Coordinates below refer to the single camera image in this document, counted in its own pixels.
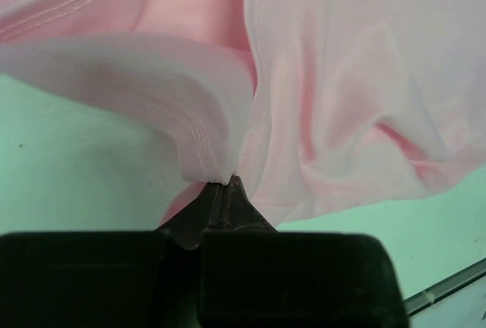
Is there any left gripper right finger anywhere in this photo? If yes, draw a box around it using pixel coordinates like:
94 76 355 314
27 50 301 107
199 177 409 327

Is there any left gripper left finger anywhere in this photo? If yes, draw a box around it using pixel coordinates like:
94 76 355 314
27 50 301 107
1 184 225 327

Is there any aluminium table rail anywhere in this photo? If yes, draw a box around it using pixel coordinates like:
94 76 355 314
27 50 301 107
405 259 485 318

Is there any pink t shirt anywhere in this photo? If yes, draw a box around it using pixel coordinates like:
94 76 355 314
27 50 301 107
1 0 485 224

